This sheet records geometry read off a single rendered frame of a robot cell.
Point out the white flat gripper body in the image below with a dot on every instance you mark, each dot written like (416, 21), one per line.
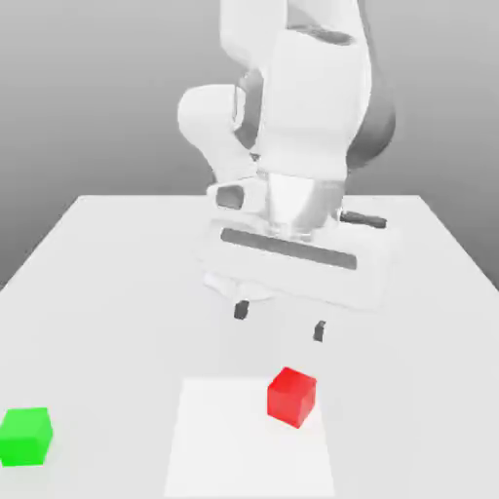
(288, 269)

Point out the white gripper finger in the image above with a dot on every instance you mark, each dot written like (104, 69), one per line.
(241, 310)
(319, 331)

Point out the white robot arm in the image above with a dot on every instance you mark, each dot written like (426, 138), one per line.
(312, 117)

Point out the small red cube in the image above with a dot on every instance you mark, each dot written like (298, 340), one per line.
(290, 397)

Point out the small green cube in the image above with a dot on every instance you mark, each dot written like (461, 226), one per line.
(24, 436)

